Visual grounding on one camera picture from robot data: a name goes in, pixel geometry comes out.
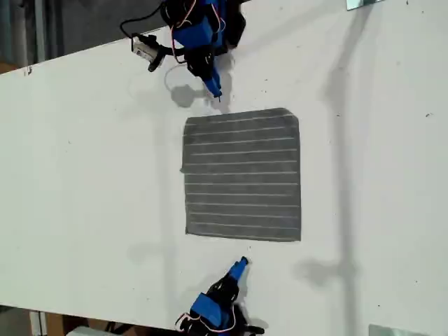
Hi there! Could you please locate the grey striped square towel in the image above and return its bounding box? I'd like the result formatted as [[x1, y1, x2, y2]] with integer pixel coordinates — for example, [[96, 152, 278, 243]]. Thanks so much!
[[180, 107, 302, 243]]

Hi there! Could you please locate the white box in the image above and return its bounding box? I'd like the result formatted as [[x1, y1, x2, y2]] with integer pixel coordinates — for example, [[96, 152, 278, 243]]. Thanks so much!
[[66, 325, 109, 336]]

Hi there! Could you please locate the white table leg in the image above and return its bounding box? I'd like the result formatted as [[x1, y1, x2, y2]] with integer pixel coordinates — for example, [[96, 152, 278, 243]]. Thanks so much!
[[29, 310, 48, 336]]

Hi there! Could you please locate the camera black stalk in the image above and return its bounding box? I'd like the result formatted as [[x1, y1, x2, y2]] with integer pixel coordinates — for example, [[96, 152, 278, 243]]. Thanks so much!
[[156, 45, 192, 59]]

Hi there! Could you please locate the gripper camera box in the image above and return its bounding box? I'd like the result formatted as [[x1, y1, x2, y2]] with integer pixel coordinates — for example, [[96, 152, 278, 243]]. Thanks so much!
[[241, 322, 266, 336], [131, 34, 165, 73]]

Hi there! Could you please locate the camera black cable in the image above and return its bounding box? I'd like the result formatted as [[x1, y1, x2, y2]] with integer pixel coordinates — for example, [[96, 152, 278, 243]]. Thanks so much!
[[120, 0, 169, 39]]

